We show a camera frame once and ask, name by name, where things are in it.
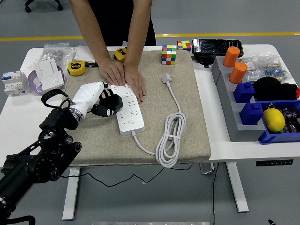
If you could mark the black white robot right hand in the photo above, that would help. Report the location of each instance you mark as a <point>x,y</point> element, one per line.
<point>271,222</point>

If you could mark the person's left hand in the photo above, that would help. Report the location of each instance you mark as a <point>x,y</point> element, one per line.
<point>136,82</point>

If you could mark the person's right hand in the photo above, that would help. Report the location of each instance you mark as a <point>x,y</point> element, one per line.
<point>112,71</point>

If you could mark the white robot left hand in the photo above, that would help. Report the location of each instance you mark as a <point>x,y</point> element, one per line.
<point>90,93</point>

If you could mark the black plug adapter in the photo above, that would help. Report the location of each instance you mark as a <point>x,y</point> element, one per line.
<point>116,102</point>

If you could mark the white power strip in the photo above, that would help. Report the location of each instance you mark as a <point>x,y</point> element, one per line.
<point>131,122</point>

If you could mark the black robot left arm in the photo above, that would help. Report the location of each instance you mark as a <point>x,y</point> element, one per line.
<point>54,145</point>

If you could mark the person's right forearm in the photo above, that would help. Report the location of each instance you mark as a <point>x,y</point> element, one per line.
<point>91,30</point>

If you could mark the person's left forearm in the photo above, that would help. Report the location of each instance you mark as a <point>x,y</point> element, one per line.
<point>137,35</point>

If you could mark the yellow tape measure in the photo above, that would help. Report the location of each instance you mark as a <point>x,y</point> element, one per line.
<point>120,55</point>
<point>76,68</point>

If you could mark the dark flat pad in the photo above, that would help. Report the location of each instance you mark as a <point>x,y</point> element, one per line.
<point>91,65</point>

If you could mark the large colourful puzzle cube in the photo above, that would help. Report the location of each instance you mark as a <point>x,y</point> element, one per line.
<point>168,55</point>

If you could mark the white table leg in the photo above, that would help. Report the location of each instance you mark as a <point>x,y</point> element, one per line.
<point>237,187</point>
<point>70,194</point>

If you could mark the person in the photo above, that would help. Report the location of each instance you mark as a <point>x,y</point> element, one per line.
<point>117,18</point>

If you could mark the plastic bag of screws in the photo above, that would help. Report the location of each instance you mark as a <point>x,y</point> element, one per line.
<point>55,54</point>

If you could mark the grey-brown mat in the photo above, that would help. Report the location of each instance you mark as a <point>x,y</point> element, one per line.
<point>105,145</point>

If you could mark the purple bowl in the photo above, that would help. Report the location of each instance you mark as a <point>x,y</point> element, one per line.
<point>32,87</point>

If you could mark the black table control panel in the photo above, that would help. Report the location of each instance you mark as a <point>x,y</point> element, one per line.
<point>274,162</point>

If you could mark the small colourful puzzle cube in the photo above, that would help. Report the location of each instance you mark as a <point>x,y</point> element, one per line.
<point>184,45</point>

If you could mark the black device stand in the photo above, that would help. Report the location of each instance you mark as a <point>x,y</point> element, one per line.
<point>204,60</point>

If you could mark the white circuit breaker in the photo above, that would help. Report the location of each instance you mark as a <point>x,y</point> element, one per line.
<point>14,83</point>

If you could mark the grey box under table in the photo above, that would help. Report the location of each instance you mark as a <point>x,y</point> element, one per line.
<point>207,168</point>

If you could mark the blue plastic bin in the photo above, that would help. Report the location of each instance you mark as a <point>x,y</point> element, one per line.
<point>269,138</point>

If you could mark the shiny black flat device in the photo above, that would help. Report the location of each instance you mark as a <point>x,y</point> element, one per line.
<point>215,47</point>

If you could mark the black office chair base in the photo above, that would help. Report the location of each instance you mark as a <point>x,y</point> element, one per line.
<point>43,2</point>

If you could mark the orange cylinder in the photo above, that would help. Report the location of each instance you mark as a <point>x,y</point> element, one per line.
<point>231,56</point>
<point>237,72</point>

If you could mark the grey stepped block holder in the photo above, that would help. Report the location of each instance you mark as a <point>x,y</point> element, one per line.
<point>230,117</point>

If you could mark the yellow lemon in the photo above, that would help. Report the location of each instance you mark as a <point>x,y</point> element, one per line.
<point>273,120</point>

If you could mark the blue square block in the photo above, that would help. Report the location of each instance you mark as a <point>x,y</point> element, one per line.
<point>250,113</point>
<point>243,92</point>

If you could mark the clear plastic parts bag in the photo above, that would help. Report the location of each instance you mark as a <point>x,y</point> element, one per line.
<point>252,70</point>

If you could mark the black cloth with red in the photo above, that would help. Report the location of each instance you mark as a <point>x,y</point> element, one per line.
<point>269,86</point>

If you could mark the plastic bag of resistors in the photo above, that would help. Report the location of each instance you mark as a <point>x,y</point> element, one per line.
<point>274,68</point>

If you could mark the white switch panel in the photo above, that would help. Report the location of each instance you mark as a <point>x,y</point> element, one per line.
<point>82,55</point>

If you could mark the white wall socket panel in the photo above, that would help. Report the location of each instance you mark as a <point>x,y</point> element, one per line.
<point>52,80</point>

